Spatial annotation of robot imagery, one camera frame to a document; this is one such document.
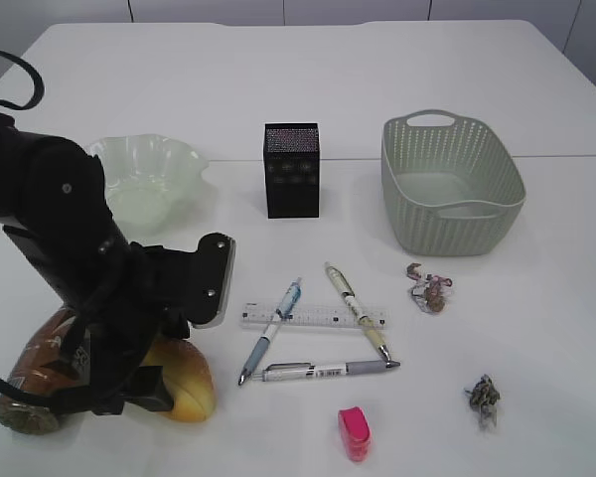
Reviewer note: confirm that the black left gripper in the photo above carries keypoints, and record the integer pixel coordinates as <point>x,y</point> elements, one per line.
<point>130,294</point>

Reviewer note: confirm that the golden bread roll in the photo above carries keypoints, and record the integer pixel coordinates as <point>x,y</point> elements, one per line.
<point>187,377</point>

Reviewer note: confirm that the brown Nescafe coffee bottle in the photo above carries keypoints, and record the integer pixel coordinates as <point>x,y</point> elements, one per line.
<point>37,373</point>

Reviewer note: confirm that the colourful paper scrap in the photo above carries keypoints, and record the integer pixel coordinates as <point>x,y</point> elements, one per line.
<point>429,290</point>

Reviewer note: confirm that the grey paper scrap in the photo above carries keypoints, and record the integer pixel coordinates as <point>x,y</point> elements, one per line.
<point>482,399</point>

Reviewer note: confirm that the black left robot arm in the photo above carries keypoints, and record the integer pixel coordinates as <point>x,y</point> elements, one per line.
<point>52,207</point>

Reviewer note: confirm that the grey white pen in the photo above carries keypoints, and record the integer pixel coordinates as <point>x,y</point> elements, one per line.
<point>309,371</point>

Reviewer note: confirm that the blue white pen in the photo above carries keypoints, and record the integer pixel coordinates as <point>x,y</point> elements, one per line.
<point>280,314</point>

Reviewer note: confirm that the green wavy glass plate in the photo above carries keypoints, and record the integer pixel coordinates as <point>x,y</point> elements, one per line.
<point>150,181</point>

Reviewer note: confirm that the pink pencil sharpener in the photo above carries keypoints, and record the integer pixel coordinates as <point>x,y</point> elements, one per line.
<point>355,433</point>

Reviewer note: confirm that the cream patterned pen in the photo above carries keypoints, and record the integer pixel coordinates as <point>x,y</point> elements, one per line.
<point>359,311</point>

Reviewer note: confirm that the black mesh pen holder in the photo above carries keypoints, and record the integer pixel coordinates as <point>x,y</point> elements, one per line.
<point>291,158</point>

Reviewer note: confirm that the grey-green plastic basket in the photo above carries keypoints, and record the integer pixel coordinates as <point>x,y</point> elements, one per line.
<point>450,186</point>

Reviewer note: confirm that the clear plastic ruler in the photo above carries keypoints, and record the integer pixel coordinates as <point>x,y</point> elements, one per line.
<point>254,314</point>

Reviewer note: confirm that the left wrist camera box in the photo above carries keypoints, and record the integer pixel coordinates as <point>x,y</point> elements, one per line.
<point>212,268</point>

